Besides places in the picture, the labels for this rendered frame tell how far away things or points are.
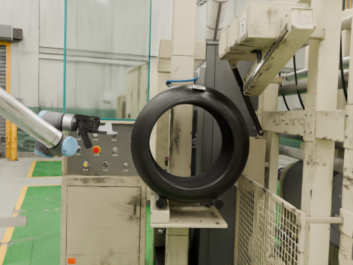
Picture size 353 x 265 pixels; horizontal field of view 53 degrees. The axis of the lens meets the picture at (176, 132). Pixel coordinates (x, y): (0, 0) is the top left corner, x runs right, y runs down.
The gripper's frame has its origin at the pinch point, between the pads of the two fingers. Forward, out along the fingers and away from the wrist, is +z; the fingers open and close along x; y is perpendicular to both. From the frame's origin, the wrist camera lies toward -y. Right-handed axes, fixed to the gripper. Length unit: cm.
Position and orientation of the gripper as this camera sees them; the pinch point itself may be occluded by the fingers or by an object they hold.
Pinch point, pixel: (114, 134)
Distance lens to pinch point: 177.5
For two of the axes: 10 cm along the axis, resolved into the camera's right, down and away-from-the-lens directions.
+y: 1.5, -9.9, -0.5
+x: -0.7, -0.6, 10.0
